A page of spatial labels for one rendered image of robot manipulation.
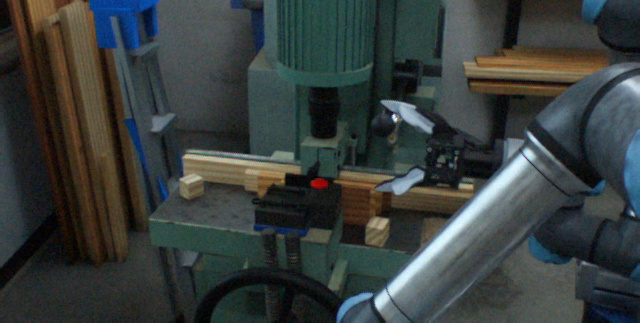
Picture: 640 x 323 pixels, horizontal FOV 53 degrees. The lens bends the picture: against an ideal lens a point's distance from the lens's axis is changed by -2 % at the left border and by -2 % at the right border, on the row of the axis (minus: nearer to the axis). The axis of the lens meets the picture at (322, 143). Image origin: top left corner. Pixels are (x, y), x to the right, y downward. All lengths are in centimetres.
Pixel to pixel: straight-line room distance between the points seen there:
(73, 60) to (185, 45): 140
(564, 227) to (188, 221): 67
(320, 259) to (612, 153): 60
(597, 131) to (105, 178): 220
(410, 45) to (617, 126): 80
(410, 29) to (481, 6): 229
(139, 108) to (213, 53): 179
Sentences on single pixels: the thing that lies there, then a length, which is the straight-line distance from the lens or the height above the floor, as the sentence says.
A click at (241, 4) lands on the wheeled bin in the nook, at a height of 90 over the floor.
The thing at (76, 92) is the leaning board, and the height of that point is 73.
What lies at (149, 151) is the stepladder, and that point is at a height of 69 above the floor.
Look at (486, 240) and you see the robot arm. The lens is 72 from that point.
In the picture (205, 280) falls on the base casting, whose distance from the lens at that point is 131.
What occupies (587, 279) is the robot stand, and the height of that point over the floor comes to 74.
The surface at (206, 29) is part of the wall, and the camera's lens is 376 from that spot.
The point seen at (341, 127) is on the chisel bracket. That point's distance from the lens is 132.
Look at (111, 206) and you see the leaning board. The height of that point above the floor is 27.
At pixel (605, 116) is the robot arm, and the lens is 64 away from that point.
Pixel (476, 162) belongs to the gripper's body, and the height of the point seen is 111.
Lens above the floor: 154
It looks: 24 degrees down
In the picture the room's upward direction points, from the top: 1 degrees clockwise
